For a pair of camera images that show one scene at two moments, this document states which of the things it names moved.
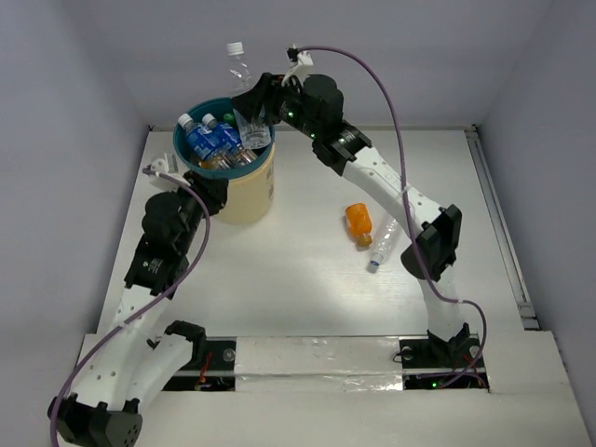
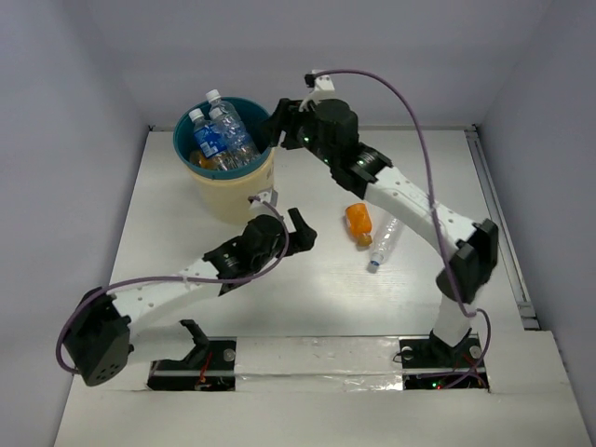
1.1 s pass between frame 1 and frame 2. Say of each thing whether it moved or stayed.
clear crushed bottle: moved
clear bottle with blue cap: stayed
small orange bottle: stayed
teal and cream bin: stayed
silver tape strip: stayed
